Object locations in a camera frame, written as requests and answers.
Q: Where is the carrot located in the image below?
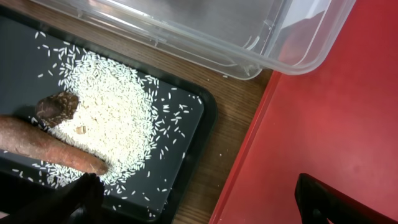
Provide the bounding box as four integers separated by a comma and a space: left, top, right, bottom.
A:
1, 115, 108, 175

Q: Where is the red serving tray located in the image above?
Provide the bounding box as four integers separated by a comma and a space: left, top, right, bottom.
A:
210, 0, 397, 223

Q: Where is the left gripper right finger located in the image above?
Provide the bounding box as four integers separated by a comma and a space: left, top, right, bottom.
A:
295, 173, 397, 224

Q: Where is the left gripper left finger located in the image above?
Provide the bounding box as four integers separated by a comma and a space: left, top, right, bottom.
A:
1, 173, 104, 224

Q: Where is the clear plastic bin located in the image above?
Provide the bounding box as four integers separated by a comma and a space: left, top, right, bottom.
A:
37, 0, 354, 80

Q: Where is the black tray bin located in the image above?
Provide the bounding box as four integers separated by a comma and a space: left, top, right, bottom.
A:
1, 7, 218, 224

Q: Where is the brown food scrap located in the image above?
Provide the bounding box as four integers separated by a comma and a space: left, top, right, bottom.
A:
35, 91, 79, 128

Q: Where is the pile of white rice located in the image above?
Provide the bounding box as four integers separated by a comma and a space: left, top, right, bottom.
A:
11, 29, 203, 218

